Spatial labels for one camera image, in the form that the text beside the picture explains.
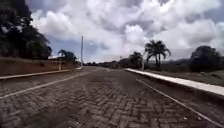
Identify brown earth bank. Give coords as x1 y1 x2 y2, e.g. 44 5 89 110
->
0 55 78 77

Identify grass verge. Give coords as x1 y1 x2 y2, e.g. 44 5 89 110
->
143 68 224 88

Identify tall palm tree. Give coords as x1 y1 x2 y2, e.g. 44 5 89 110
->
143 39 173 70

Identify small palm tree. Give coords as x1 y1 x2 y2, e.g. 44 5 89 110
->
128 50 144 69

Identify round dark tree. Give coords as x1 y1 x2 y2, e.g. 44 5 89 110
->
189 45 223 73

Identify grey brick paved road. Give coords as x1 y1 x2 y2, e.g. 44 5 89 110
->
0 65 224 128

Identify pale concrete kerb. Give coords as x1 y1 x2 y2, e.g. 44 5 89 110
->
124 67 224 98

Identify dark trees on bank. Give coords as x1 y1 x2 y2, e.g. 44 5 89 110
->
0 0 53 61

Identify white painted line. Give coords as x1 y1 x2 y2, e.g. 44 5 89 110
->
135 78 224 128

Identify pale pole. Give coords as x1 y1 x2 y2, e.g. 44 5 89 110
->
80 34 84 69

